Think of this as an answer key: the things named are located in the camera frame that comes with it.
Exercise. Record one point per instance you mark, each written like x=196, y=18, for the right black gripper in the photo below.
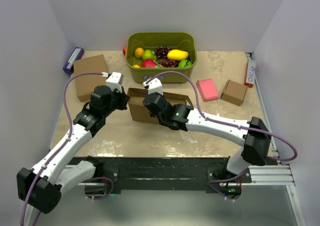
x=151, y=115

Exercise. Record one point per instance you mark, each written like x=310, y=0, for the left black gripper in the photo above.
x=124, y=98

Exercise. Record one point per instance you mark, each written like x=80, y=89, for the brown cardboard paper box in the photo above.
x=145, y=108

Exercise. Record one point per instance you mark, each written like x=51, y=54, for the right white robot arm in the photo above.
x=254, y=145

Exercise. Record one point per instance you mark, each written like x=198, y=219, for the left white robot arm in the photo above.
x=43, y=185

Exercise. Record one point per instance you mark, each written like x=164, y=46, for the closed brown cardboard box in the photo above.
x=86, y=84

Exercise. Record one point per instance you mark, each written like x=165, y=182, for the purple white box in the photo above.
x=76, y=54

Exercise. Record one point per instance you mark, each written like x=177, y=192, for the small brown cardboard box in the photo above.
x=234, y=92

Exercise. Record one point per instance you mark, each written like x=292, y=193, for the red white toothpaste box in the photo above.
x=249, y=78

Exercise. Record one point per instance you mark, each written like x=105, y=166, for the lower purple grapes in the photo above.
x=168, y=63

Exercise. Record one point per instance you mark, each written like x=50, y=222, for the purple grapes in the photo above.
x=168, y=63
x=162, y=52

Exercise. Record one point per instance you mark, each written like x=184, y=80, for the pink dragon fruit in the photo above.
x=149, y=63

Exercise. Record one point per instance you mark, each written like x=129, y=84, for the pink sponge block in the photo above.
x=207, y=90

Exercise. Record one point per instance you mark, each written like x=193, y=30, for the green pear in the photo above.
x=148, y=54

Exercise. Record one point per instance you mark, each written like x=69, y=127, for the upper purple grapes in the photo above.
x=162, y=52

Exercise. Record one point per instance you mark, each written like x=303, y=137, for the yellow mango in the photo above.
x=177, y=55

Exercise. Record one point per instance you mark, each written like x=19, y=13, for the red fruit behind bin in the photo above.
x=124, y=50

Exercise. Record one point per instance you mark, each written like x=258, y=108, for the orange fruit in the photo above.
x=138, y=53

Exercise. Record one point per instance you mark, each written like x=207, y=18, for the olive green plastic bin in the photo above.
x=151, y=41

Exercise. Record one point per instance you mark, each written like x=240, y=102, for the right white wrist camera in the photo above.
x=153, y=86

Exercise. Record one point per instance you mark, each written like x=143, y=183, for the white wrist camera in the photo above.
x=153, y=86
x=114, y=80

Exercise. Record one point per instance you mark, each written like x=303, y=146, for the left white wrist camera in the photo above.
x=114, y=80

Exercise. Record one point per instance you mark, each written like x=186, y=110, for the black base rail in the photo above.
x=205, y=174

